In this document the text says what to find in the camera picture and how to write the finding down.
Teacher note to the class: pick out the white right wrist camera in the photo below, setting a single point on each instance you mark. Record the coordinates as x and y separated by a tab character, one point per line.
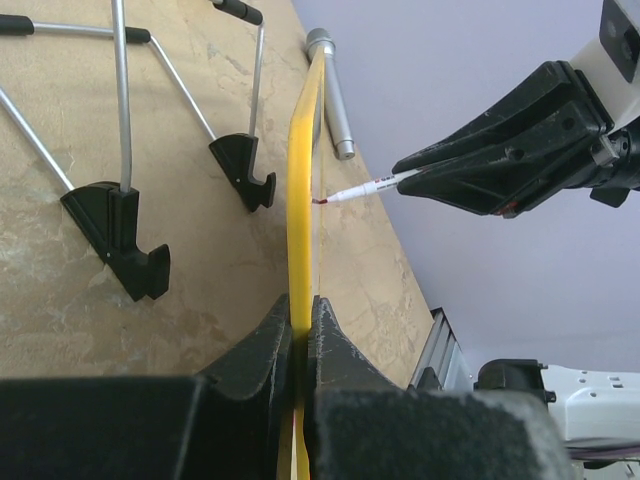
610	61

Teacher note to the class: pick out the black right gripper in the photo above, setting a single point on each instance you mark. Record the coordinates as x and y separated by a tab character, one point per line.
548	134

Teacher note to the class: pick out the pink and white marker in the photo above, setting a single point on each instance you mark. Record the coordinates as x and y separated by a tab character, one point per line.
368	188

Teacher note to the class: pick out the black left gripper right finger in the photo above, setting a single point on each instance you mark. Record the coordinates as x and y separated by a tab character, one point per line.
359	425

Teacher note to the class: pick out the silver toy microphone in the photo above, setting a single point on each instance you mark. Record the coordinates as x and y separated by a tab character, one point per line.
319	39

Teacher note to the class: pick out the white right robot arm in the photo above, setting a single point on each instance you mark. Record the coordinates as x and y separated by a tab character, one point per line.
594	411

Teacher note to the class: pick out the yellow framed whiteboard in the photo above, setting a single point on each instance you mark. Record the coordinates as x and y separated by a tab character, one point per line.
305	125

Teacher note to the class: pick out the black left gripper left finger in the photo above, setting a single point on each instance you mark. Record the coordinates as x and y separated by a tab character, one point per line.
243	426

